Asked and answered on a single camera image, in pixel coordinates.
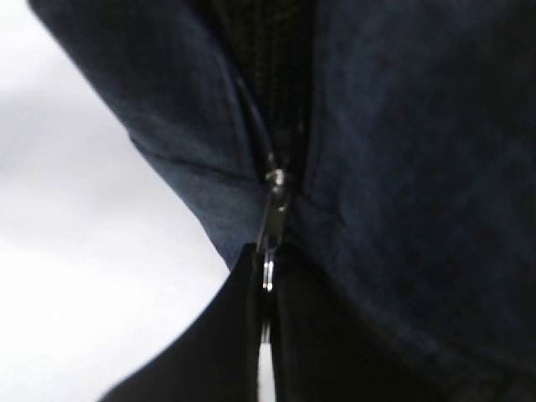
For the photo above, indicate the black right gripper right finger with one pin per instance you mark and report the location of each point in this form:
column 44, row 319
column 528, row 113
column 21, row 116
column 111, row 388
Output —
column 321, row 352

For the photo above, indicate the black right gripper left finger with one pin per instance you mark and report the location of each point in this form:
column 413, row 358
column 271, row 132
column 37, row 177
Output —
column 217, row 358

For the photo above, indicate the navy blue lunch bag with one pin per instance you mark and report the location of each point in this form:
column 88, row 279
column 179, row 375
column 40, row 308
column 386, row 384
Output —
column 391, row 142

